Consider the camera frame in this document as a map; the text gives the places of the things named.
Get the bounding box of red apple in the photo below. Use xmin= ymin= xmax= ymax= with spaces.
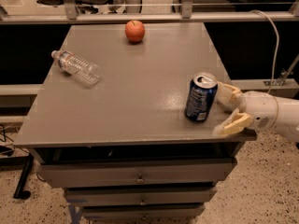
xmin=125 ymin=21 xmax=145 ymax=43

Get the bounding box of white cable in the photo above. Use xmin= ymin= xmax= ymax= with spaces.
xmin=250 ymin=9 xmax=280 ymax=95

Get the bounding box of black stand leg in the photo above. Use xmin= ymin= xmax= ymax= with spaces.
xmin=13 ymin=154 xmax=34 ymax=200

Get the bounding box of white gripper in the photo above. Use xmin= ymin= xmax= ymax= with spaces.
xmin=212 ymin=82 xmax=278 ymax=136

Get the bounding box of grey metal railing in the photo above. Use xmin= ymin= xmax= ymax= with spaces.
xmin=0 ymin=0 xmax=299 ymax=25

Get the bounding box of middle grey drawer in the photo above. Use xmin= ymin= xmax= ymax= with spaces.
xmin=65 ymin=187 xmax=216 ymax=206

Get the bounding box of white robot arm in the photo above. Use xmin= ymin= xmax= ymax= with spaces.
xmin=213 ymin=82 xmax=299 ymax=143

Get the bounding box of grey drawer cabinet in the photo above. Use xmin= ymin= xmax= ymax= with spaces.
xmin=13 ymin=22 xmax=258 ymax=221

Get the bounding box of bottom grey drawer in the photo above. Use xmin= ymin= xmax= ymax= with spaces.
xmin=82 ymin=203 xmax=205 ymax=220

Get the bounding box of blue pepsi can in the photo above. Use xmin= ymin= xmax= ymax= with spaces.
xmin=185 ymin=72 xmax=218 ymax=121

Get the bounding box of grey drawer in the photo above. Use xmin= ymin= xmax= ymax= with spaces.
xmin=37 ymin=158 xmax=236 ymax=188
xmin=82 ymin=203 xmax=205 ymax=220
xmin=65 ymin=187 xmax=216 ymax=206

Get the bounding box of clear plastic water bottle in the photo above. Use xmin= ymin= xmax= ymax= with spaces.
xmin=51 ymin=50 xmax=100 ymax=86

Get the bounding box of top grey drawer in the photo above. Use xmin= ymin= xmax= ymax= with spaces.
xmin=37 ymin=158 xmax=236 ymax=188

